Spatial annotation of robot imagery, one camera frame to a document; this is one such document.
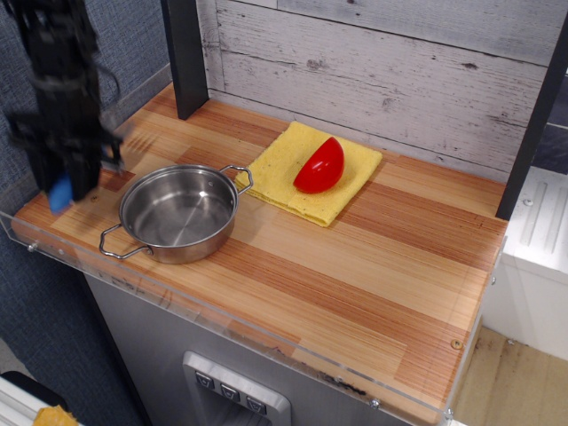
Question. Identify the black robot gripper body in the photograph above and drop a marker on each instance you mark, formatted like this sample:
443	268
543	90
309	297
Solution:
63	109

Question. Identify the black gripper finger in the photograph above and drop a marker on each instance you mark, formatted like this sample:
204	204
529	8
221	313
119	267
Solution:
47	167
84	175

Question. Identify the blue handled metal fork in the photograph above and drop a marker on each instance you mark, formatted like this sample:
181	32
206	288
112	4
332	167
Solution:
118	157

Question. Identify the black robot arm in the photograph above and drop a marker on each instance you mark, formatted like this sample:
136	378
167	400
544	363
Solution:
59	40

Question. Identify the yellow folded cloth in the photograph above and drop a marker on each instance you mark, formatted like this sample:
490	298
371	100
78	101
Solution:
275	170

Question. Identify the clear acrylic table guard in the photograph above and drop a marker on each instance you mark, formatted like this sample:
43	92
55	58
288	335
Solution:
383	304

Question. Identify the stainless steel pot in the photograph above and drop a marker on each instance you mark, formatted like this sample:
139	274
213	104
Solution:
181	213

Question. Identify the silver toy fridge cabinet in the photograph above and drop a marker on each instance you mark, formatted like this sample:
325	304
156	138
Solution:
153	342

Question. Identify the yellow black object at corner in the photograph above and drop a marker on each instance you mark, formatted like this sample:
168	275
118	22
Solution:
24	401

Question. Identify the red plastic half tomato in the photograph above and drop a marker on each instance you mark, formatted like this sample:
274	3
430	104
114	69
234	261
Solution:
323	169

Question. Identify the silver dispenser button panel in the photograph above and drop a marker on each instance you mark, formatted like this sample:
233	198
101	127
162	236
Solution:
235	392

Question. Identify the white ridged toy sink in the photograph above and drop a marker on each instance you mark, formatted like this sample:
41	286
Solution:
526	299

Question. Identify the dark right upright post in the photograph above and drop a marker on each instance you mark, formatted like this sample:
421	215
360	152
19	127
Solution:
543	106

